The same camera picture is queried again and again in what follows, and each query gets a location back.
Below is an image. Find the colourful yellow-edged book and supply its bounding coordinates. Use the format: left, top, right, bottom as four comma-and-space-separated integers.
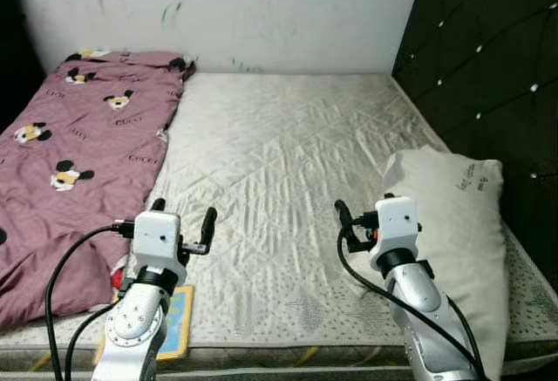
94, 285, 194, 362

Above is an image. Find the white pillow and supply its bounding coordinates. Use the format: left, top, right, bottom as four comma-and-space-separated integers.
381, 146, 507, 380

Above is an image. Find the small red white item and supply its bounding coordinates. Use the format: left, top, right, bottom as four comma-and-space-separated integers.
112, 257, 133, 290

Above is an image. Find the white quilted mattress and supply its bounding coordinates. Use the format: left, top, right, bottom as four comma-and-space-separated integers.
0, 71, 558, 373

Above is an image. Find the maroon cartoon mouse blanket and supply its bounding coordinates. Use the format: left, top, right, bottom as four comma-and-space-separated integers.
0, 48, 194, 330

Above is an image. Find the dark tufted headboard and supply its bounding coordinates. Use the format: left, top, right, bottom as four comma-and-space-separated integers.
391, 0, 558, 286

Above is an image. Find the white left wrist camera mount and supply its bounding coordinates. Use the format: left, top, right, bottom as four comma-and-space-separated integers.
133, 210, 188, 282

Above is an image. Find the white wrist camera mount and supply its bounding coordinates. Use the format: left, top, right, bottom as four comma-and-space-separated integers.
133, 210, 188, 282
371, 196, 421, 273

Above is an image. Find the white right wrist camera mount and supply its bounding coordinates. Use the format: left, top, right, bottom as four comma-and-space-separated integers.
371, 196, 421, 273

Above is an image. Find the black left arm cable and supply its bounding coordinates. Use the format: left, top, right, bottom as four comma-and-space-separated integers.
45, 222, 136, 381

